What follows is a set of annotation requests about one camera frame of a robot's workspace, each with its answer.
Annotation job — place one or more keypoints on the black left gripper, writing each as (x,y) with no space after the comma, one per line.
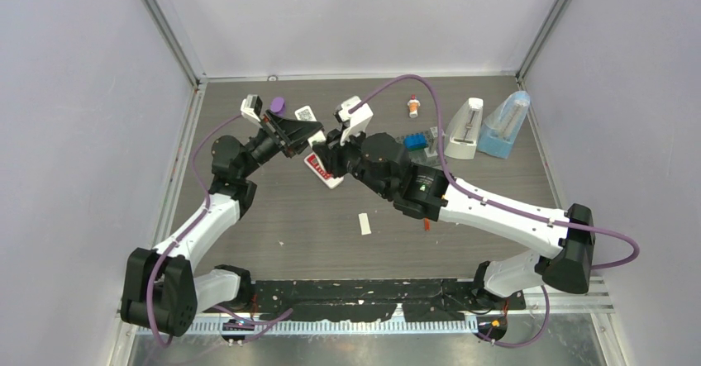
(293,134)

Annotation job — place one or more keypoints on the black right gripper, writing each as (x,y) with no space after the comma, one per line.
(332,152)

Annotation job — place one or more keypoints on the white remote with red keypad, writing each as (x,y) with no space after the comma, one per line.
(312,162)

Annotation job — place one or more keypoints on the slim white battery cover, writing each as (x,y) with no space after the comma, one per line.
(364,222)

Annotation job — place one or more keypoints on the slim white remote control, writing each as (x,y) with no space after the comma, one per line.
(313,128)

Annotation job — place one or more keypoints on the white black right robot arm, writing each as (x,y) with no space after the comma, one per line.
(559,248)

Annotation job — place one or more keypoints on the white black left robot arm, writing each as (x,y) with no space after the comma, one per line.
(160,291)

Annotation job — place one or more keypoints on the purple plastic cap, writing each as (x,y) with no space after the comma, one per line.
(278,105)

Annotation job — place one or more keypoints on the blue building brick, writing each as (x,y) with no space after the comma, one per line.
(416,141)

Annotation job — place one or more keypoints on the grey building block baseplate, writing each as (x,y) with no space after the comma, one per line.
(420,156)

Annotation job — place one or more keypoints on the small orange white bottle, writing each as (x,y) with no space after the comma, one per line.
(413,106)

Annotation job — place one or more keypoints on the white metronome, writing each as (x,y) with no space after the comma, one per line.
(462,133)

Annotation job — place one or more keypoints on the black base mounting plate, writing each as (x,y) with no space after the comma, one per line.
(366,300)

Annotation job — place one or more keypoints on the light blue metronome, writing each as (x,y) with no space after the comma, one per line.
(500,128)

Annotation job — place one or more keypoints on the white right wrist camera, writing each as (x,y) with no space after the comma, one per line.
(354,116)

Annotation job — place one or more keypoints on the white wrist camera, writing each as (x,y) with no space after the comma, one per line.
(354,116)
(251,108)

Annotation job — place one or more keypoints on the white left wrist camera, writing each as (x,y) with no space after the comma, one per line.
(251,108)

